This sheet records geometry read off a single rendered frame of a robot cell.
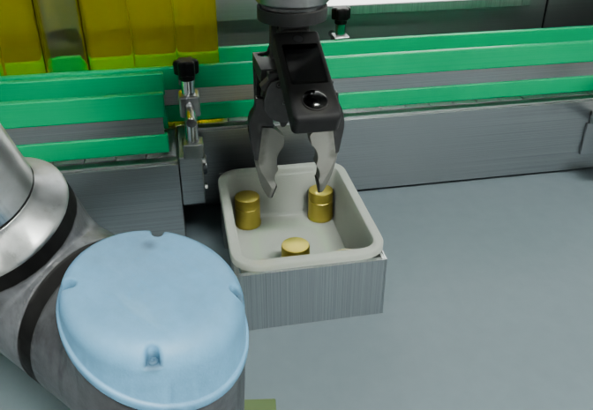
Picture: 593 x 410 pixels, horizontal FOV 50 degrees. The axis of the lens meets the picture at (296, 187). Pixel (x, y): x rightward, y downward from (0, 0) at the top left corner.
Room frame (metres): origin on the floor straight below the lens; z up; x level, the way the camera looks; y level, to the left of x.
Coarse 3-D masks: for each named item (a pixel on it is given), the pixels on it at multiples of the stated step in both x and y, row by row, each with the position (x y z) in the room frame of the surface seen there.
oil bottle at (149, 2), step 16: (128, 0) 0.83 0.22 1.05; (144, 0) 0.83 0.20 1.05; (160, 0) 0.83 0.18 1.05; (144, 16) 0.83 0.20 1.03; (160, 16) 0.83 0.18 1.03; (144, 32) 0.83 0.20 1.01; (160, 32) 0.83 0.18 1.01; (144, 48) 0.83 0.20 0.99; (160, 48) 0.83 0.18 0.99; (144, 64) 0.83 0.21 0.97; (160, 64) 0.83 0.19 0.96
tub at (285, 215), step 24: (240, 168) 0.76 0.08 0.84; (288, 168) 0.76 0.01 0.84; (312, 168) 0.77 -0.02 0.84; (336, 168) 0.76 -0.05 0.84; (264, 192) 0.76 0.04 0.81; (288, 192) 0.76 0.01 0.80; (336, 192) 0.75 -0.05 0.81; (264, 216) 0.75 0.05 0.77; (288, 216) 0.75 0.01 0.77; (336, 216) 0.73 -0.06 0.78; (360, 216) 0.65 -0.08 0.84; (240, 240) 0.69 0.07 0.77; (264, 240) 0.69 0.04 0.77; (312, 240) 0.69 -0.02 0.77; (336, 240) 0.69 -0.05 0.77; (360, 240) 0.63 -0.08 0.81; (240, 264) 0.55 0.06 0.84; (264, 264) 0.55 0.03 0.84; (288, 264) 0.55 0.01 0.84; (312, 264) 0.55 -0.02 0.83
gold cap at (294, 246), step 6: (288, 240) 0.63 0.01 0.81; (294, 240) 0.63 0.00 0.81; (300, 240) 0.63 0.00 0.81; (282, 246) 0.62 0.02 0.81; (288, 246) 0.62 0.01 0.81; (294, 246) 0.62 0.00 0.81; (300, 246) 0.62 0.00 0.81; (306, 246) 0.62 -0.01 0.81; (282, 252) 0.61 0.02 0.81; (288, 252) 0.61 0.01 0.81; (294, 252) 0.60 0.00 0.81; (300, 252) 0.61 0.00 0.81; (306, 252) 0.61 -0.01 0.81
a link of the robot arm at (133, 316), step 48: (144, 240) 0.36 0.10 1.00; (192, 240) 0.36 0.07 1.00; (48, 288) 0.33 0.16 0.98; (96, 288) 0.31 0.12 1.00; (144, 288) 0.31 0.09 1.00; (192, 288) 0.32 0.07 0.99; (240, 288) 0.33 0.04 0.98; (48, 336) 0.30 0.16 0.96; (96, 336) 0.27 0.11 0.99; (144, 336) 0.27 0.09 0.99; (192, 336) 0.28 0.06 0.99; (240, 336) 0.30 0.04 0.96; (48, 384) 0.30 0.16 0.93; (96, 384) 0.26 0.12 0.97; (144, 384) 0.26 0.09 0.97; (192, 384) 0.27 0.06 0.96; (240, 384) 0.30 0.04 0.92
